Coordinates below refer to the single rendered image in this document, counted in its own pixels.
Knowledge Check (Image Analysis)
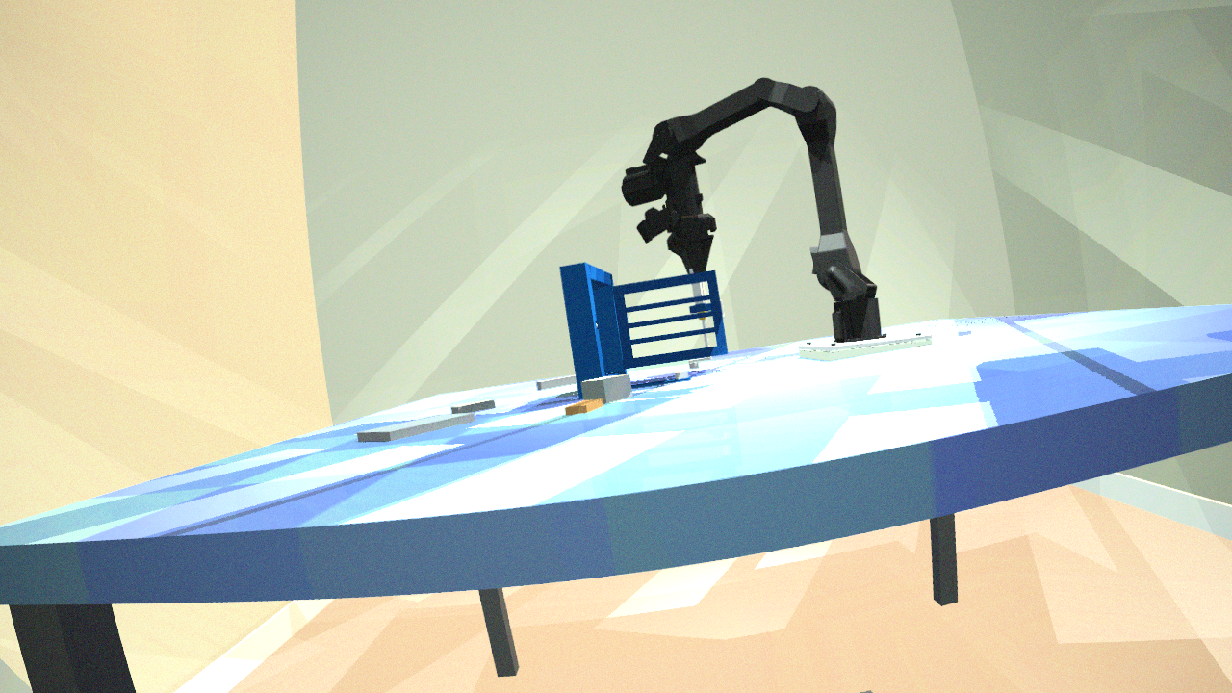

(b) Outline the orange flat block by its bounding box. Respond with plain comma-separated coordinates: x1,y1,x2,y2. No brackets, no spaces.
564,400,602,416

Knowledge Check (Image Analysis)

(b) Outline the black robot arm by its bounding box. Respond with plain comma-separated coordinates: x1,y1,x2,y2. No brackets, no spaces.
622,76,886,343

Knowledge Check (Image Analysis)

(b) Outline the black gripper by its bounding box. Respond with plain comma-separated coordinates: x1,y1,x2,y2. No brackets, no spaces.
667,189,717,274

